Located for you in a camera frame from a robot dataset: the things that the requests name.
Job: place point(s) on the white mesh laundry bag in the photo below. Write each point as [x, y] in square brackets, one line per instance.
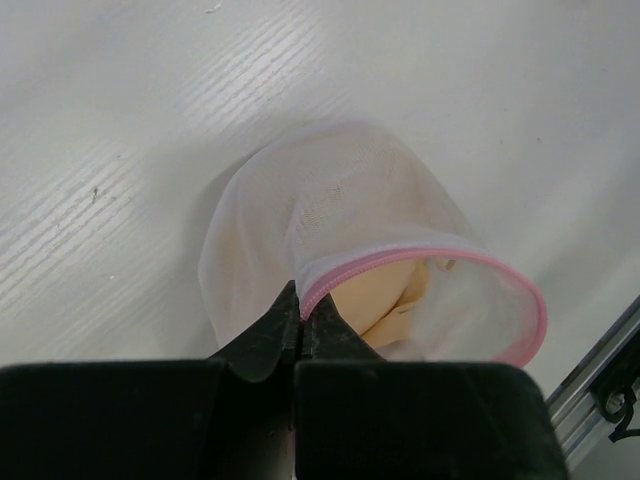
[319, 207]

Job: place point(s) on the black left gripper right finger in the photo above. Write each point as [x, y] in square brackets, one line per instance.
[358, 416]

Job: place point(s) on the aluminium mounting rail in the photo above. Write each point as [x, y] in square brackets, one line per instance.
[574, 406]

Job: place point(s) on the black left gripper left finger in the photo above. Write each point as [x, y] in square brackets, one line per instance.
[227, 416]

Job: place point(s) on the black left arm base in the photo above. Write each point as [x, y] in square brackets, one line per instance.
[617, 407]

